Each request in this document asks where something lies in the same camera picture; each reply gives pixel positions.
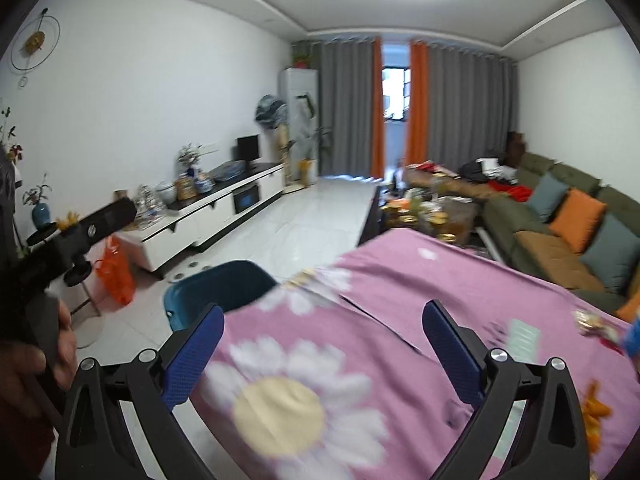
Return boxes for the blue white lidded cup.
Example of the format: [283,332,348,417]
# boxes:
[622,311,640,375]

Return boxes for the small black monitor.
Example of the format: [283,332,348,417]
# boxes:
[236,134,262,164]

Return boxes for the tall potted plant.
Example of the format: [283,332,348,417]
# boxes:
[288,92,332,188]

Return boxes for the orange cushion far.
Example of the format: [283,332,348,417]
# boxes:
[549,188,608,255]

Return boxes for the grey blue cushion far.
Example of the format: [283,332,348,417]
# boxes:
[525,172,570,223]

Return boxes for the grey orange curtain left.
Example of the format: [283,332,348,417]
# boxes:
[310,38,385,179]

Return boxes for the brown seat cushion cover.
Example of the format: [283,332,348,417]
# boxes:
[513,231,605,292]

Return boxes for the person's left hand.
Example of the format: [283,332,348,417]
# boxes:
[0,299,79,421]

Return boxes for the covered standing fan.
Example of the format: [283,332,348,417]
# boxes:
[255,94,288,130]

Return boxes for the pile of clothes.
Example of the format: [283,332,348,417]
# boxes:
[402,150,533,203]

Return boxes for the grey blue cushion near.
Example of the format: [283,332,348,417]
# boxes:
[579,214,639,294]

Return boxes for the white standing air conditioner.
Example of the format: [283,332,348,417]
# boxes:
[279,67,319,185]

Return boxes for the cluttered coffee table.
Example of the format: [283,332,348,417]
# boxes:
[357,186,485,249]

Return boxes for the grey orange curtain right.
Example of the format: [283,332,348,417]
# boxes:
[404,41,518,170]

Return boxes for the white black tv cabinet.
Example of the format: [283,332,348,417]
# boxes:
[116,162,284,275]

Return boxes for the orange cushion near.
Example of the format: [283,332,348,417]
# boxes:
[615,290,640,324]

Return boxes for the orange plastic bag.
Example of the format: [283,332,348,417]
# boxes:
[94,236,136,307]

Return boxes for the clear packaged biscuits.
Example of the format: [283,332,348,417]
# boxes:
[574,310,620,346]

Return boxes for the pink floral tablecloth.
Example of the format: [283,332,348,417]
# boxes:
[191,229,639,479]

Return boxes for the orange cushion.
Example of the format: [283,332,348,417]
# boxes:
[615,290,640,324]
[549,188,608,255]

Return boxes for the grey blue cushion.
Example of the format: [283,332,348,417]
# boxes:
[525,172,570,223]
[579,214,639,294]

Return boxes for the grey orange curtain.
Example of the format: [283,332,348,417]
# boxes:
[310,38,385,179]
[404,41,518,170]

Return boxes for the green sectional sofa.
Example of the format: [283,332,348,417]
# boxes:
[483,153,639,316]

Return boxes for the teal plastic chair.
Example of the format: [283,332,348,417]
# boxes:
[163,260,278,332]

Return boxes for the round wall clock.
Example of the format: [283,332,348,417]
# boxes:
[9,8,62,89]

